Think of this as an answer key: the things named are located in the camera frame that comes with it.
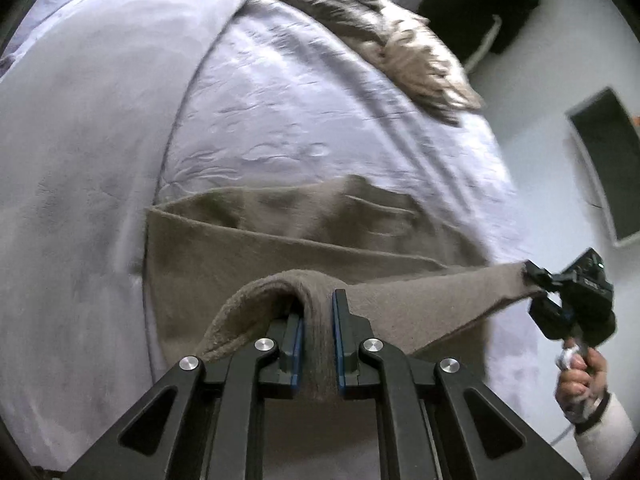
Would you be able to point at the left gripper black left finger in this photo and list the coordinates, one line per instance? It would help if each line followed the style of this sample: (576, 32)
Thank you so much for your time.
(202, 420)

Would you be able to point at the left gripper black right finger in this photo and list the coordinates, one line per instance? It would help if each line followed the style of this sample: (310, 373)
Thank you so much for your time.
(435, 420)

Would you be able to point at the taupe knit sweater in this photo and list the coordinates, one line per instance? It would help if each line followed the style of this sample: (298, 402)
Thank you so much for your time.
(221, 265)

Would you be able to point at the white right forearm sleeve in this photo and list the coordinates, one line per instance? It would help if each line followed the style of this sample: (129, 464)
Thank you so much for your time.
(605, 439)

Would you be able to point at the brown and cream clothes pile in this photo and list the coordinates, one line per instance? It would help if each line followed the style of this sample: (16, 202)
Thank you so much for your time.
(399, 44)

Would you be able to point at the person's right hand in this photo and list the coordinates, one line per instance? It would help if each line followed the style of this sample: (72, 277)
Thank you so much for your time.
(582, 385)

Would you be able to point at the black hanging garment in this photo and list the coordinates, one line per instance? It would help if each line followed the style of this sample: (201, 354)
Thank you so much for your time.
(468, 27)

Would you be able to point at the lavender embossed bedspread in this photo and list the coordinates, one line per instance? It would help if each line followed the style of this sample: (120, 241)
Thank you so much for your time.
(280, 101)

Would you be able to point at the lavender fleece blanket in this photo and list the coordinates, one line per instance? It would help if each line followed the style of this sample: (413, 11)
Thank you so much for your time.
(87, 111)

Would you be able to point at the dark framed wall mirror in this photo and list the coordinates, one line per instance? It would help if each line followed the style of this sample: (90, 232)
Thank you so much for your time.
(609, 141)

